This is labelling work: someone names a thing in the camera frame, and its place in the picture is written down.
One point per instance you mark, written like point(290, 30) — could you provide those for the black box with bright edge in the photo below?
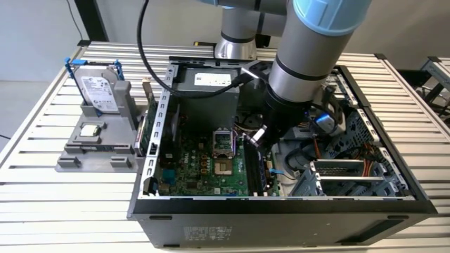
point(258, 69)

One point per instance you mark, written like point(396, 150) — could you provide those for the dark RAM stick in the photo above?
point(98, 147)
point(264, 171)

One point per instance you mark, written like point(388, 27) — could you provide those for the blue motherboard connector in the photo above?
point(170, 176)

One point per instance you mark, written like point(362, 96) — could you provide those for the black table corner cap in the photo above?
point(380, 56)
point(85, 43)

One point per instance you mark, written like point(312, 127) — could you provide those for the silver CPU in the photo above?
point(90, 131)

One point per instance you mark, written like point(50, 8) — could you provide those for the hard disk in blue carrier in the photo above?
point(97, 91)

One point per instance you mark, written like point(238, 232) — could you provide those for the grey power supply unit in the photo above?
point(203, 110)

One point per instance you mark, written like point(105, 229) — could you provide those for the metal slat side table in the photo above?
point(437, 68)

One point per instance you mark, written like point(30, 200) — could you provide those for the green motherboard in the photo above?
point(193, 168)

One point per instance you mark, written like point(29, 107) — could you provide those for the metal drive bay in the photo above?
point(342, 87)

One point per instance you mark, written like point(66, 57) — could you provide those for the green graphics card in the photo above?
point(150, 110)

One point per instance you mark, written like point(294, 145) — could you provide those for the silver and black camera bracket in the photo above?
point(260, 135)

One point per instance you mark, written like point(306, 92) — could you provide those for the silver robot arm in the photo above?
point(309, 52)

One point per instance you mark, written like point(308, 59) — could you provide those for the grey parts rack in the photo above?
point(113, 129)

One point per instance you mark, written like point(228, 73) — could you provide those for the metal disk bay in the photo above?
point(348, 178)

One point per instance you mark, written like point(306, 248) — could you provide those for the black open PC case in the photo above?
point(246, 226)

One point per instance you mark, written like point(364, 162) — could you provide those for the CPU socket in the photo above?
point(224, 166)

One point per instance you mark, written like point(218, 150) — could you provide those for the black round fan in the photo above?
point(252, 121)

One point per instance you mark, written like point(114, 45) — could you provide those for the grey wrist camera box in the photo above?
point(328, 124)

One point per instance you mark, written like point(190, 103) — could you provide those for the thin locking lever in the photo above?
point(233, 145)

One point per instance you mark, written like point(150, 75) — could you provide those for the black post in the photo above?
point(93, 21)

